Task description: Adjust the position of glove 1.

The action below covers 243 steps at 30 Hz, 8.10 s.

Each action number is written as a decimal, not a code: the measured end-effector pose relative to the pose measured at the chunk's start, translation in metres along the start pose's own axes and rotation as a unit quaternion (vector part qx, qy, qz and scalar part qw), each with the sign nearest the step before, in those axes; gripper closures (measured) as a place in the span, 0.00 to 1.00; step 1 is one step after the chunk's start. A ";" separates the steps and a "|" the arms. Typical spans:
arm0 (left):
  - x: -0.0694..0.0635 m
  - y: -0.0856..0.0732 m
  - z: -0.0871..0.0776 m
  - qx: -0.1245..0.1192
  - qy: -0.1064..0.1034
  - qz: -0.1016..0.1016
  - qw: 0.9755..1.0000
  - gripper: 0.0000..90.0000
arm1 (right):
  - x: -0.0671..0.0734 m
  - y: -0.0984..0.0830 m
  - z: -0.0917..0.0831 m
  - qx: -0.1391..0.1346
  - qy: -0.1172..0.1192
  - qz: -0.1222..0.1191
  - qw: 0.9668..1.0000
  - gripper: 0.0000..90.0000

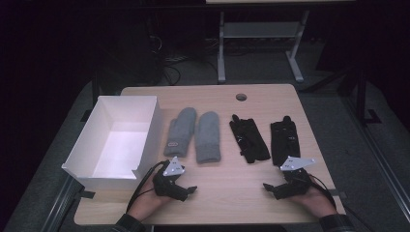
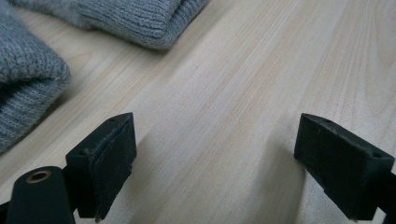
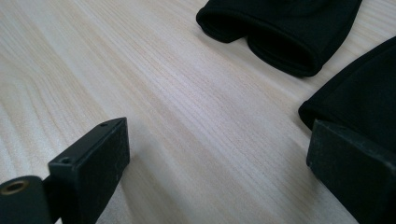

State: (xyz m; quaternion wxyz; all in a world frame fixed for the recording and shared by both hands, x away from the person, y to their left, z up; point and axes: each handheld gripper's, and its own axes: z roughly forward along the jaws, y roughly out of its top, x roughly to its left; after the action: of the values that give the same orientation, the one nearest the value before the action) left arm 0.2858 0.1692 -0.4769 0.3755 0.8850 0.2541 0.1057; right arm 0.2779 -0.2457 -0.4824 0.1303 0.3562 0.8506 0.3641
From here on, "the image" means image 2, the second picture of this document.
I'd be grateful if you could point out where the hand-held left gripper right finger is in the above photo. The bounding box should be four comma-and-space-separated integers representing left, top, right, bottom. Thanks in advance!
293, 112, 396, 222

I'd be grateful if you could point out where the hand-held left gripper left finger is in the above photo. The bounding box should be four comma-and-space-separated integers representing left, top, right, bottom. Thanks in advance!
64, 112, 138, 222

